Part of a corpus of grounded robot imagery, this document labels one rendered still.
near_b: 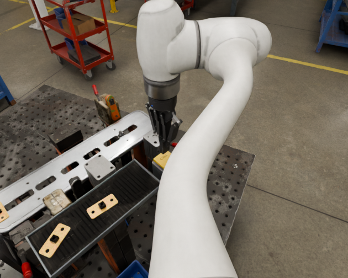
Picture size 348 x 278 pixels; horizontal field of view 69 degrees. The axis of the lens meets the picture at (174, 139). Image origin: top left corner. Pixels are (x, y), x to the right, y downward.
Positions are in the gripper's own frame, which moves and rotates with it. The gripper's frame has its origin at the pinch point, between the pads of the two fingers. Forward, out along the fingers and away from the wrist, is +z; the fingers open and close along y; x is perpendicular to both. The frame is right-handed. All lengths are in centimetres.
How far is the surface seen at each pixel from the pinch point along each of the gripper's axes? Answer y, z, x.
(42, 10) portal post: 409, 98, -121
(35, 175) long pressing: 39, 23, 33
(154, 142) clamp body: 14.8, 17.4, -8.2
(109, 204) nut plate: -1.1, 6.8, 23.2
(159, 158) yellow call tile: 1.2, 7.1, 1.2
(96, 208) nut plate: 0.4, 6.8, 26.6
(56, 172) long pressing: 34.6, 23.1, 26.7
